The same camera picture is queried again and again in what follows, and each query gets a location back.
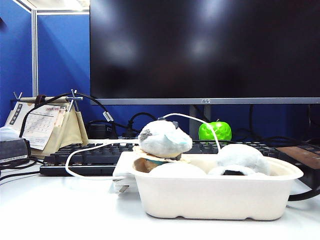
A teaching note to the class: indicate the white fluffy octopus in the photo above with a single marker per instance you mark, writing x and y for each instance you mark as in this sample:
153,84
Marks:
240,155

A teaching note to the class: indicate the white paper lunch box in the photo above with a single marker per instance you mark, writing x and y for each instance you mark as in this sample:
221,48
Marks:
215,197

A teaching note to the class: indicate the black tissue box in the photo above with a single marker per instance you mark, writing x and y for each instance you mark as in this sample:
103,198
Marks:
12,150

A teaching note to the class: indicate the grey white plush toy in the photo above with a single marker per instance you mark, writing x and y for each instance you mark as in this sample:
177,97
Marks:
160,142

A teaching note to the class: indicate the grey monitor stand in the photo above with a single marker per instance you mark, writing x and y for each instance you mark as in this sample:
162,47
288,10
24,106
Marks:
205,112

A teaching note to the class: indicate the white power adapter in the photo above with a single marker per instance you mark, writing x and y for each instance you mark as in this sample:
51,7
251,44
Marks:
123,165

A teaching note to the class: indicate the black round adapter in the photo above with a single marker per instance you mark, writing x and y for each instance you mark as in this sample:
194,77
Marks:
97,131

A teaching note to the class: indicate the green apple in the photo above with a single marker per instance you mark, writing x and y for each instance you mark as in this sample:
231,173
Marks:
223,131

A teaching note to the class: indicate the black mechanical keyboard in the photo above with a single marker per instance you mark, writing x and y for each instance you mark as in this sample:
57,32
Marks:
95,155

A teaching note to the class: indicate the black AOC computer monitor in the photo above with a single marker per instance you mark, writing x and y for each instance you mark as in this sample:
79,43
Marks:
200,50

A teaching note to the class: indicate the canvas desk calendar stand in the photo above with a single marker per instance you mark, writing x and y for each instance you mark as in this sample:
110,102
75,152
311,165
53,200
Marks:
67,132

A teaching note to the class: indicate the wood-top black power strip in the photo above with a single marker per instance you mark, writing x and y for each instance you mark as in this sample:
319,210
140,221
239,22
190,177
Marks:
300,155

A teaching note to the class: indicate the white tissue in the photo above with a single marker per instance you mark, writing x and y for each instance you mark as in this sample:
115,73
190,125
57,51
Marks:
7,132

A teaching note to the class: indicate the aluminium partition frame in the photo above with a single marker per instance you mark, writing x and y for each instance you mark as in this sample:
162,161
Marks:
34,50

